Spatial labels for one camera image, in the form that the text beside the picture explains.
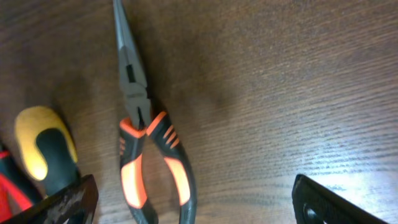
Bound red handled small cutting pliers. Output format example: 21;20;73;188
1;144;43;222

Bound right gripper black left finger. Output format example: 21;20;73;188
5;174;99;224

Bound yellow black stubby screwdriver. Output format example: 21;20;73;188
14;106;80;196

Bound orange black long nose pliers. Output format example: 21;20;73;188
113;0;197;224

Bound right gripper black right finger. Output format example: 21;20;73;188
292;174;384;224

